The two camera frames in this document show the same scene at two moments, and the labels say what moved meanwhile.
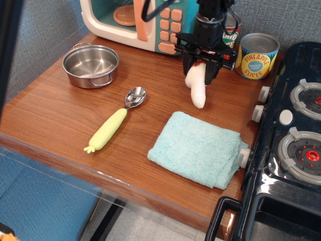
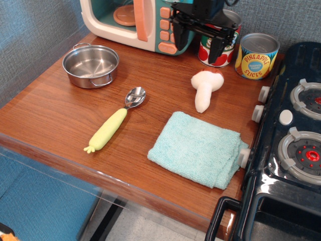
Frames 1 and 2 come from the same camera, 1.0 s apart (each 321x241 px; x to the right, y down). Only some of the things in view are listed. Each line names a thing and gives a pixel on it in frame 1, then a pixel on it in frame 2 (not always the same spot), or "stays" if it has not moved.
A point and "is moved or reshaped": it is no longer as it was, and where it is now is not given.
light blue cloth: [199, 150] stays
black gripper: [207, 42] -> [206, 16]
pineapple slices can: [256, 56] stays
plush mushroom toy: [195, 80] is moved or reshaped
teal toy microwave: [120, 21] stays
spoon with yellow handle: [134, 96] stays
